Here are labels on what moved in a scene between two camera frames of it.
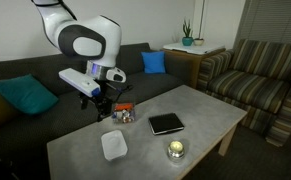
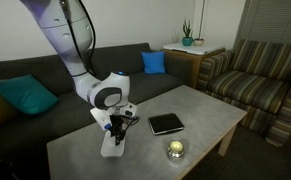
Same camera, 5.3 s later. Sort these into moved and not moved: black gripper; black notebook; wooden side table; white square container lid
Moved: black gripper
Not moved: white square container lid; wooden side table; black notebook
